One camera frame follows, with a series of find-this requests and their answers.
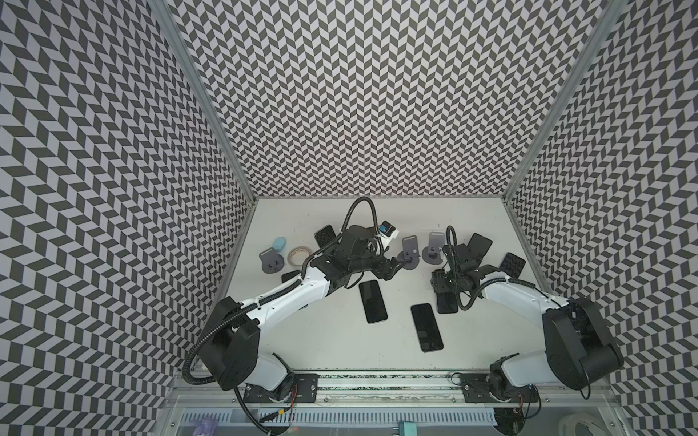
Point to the clear packing tape roll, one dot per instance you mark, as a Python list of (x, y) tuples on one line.
[(298, 255)]

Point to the aluminium corner post right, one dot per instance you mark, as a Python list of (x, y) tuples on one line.
[(610, 16)]

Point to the aluminium corner post left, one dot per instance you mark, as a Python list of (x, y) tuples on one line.
[(162, 14)]

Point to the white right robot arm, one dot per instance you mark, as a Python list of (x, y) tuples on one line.
[(578, 347)]

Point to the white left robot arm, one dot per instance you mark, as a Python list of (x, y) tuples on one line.
[(228, 350)]

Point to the light blue earbuds case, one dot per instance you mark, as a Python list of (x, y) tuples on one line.
[(279, 244)]

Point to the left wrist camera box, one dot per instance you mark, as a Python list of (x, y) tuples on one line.
[(387, 233)]

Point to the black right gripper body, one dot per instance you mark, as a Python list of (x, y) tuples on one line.
[(444, 284)]

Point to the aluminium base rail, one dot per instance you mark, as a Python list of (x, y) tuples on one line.
[(384, 399)]

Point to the purple round stand purple phone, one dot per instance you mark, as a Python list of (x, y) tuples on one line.
[(409, 257)]

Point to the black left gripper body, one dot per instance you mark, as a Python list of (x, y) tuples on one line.
[(380, 265)]

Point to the aluminium corner post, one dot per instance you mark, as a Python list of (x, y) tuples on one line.
[(610, 16), (162, 14)]

